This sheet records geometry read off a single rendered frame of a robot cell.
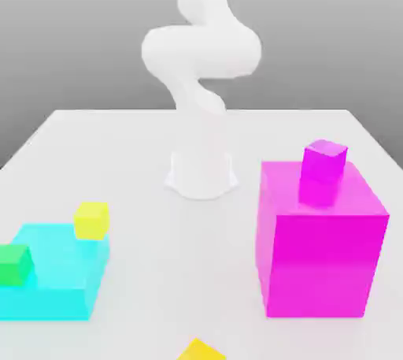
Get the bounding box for small yellow cube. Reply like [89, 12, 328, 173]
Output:
[176, 337, 227, 360]

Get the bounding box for small green cube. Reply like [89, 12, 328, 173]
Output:
[0, 243, 35, 288]

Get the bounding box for large cyan box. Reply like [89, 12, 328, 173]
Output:
[0, 223, 111, 322]

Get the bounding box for small magenta cube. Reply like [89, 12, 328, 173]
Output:
[298, 139, 349, 208]

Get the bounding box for large magenta box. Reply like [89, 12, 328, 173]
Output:
[255, 160, 390, 319]

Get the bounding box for small yellow-green cube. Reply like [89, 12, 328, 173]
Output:
[72, 202, 110, 241]

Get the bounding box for small cyan cube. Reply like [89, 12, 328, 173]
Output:
[30, 232, 90, 291]

